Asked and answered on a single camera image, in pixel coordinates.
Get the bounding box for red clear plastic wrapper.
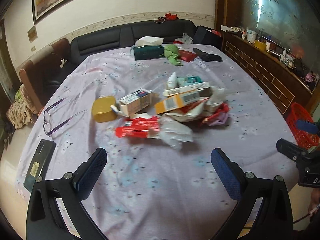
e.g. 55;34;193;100
115;113;194;151

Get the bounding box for long white medicine box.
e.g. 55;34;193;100
163;82;210;97

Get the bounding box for person's right hand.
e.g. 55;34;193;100
308;189;320;212

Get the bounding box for red plastic mesh basket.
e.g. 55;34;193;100
286;102;319;150

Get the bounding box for black smartphone with sticker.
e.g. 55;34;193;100
23;139;56;192

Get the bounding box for wooden brick-pattern cabinet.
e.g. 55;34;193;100
222;33;312;115

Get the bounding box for red purple wrapper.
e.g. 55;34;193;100
200;102;229;126

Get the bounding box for yellow round plastic container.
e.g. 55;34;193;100
91;96;117;123

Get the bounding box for patterned blanket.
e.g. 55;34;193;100
6;84;38;129

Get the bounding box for yellow tape roll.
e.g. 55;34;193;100
253;40;266;51

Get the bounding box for white jar on cabinet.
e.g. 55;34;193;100
246;29;257;43

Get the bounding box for floral purple tablecloth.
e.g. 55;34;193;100
15;43;298;240

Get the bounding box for blue white medicine box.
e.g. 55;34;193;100
111;88;159;117

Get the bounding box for teal tissue pack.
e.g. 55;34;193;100
177;76;203;87

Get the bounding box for brown armchair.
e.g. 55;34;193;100
18;38;75;112

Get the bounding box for orange white medicine box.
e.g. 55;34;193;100
155;88;213;114

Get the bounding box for red packet near cloth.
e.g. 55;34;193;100
178;50;197;62

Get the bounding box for white plastic bottle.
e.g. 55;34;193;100
167;72;177;89

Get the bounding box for clear plastic bag on sofa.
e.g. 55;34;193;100
176;33;193;44

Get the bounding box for green cloth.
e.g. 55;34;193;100
164;44;183;66

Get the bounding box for dark green tissue box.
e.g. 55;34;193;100
130;36;165;61

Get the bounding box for black leather sofa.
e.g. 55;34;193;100
69;18;223;66

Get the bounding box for purple frame eyeglasses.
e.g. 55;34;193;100
42;94;87;137

